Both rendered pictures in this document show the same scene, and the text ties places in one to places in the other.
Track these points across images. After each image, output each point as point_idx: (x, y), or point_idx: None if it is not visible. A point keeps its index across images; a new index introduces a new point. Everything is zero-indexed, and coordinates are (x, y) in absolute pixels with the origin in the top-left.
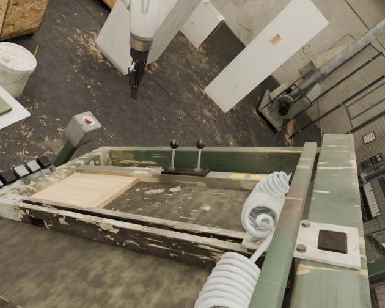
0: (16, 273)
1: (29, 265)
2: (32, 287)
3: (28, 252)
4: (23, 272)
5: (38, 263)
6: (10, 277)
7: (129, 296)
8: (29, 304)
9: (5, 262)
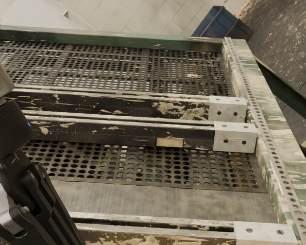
0: (105, 196)
1: (100, 203)
2: (67, 191)
3: (125, 213)
4: (97, 198)
5: (92, 206)
6: (107, 193)
7: None
8: (53, 183)
9: (138, 202)
